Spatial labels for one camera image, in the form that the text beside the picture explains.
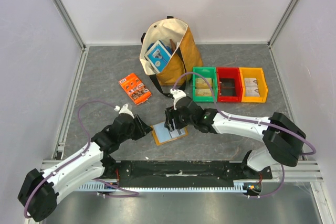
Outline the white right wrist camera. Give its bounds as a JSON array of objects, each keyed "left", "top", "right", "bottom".
[{"left": 170, "top": 89, "right": 186, "bottom": 110}]

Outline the left aluminium frame post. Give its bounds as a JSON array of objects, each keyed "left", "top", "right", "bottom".
[{"left": 52, "top": 0, "right": 86, "bottom": 50}]

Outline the orange screw assortment box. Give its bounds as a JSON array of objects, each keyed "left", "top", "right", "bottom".
[{"left": 118, "top": 73, "right": 152, "bottom": 105}]

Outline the green plastic bin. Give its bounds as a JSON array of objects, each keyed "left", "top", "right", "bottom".
[{"left": 193, "top": 67, "right": 218, "bottom": 102}]

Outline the aluminium corner frame post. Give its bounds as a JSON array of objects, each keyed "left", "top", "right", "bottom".
[{"left": 267, "top": 0, "right": 300, "bottom": 49}]

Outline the yellow plastic bin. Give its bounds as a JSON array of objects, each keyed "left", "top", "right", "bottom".
[{"left": 240, "top": 67, "right": 268, "bottom": 103}]

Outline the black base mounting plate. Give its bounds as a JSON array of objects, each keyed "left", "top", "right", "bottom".
[{"left": 101, "top": 161, "right": 272, "bottom": 183}]

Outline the tan canvas tote bag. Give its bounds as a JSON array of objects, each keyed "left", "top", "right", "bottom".
[{"left": 139, "top": 16, "right": 203, "bottom": 98}]

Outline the mustard leather card holder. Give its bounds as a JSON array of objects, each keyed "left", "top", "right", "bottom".
[{"left": 152, "top": 122, "right": 188, "bottom": 146}]

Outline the blue razor package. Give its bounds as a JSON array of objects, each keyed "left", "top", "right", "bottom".
[{"left": 144, "top": 40, "right": 173, "bottom": 73}]

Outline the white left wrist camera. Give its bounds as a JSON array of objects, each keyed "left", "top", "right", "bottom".
[{"left": 114, "top": 103, "right": 134, "bottom": 117}]

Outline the black VIP card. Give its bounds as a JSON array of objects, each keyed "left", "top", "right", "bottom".
[{"left": 219, "top": 78, "right": 237, "bottom": 97}]

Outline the silver card in yellow bin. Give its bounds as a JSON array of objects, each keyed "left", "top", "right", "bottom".
[{"left": 244, "top": 78, "right": 258, "bottom": 87}]

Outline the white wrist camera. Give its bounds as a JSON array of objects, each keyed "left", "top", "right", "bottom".
[
  {"left": 170, "top": 89, "right": 186, "bottom": 110},
  {"left": 114, "top": 103, "right": 134, "bottom": 117}
]

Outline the grey slotted cable duct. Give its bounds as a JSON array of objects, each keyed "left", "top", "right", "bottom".
[{"left": 75, "top": 180, "right": 257, "bottom": 194}]

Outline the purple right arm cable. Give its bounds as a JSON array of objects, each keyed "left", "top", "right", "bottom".
[{"left": 172, "top": 72, "right": 317, "bottom": 200}]

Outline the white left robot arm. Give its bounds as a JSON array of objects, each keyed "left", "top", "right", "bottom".
[{"left": 18, "top": 113, "right": 152, "bottom": 222}]

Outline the red plastic bin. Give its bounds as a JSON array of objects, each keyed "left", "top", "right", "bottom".
[{"left": 216, "top": 67, "right": 243, "bottom": 103}]

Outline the gold VIP card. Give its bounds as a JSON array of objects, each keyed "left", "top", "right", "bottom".
[{"left": 195, "top": 88, "right": 212, "bottom": 97}]

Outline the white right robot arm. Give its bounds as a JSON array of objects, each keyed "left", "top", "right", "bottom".
[{"left": 164, "top": 97, "right": 306, "bottom": 179}]

